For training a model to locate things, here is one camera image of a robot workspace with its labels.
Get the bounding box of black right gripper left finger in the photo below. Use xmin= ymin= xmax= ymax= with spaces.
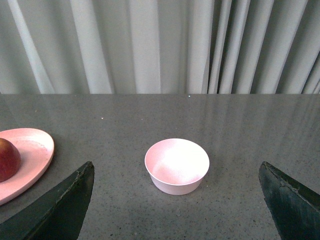
xmin=0 ymin=161 xmax=95 ymax=240

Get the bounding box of pink round plate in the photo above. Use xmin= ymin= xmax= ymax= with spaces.
xmin=0 ymin=128 xmax=55 ymax=205

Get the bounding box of pale pink small bowl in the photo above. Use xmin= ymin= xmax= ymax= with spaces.
xmin=144 ymin=138 xmax=210 ymax=196

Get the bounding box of white pleated curtain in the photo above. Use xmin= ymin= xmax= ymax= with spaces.
xmin=0 ymin=0 xmax=320 ymax=94

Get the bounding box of red yellow apple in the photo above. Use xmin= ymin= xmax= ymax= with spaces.
xmin=0 ymin=138 xmax=21 ymax=182

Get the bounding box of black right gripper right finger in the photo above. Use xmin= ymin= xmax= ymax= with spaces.
xmin=258 ymin=161 xmax=320 ymax=240

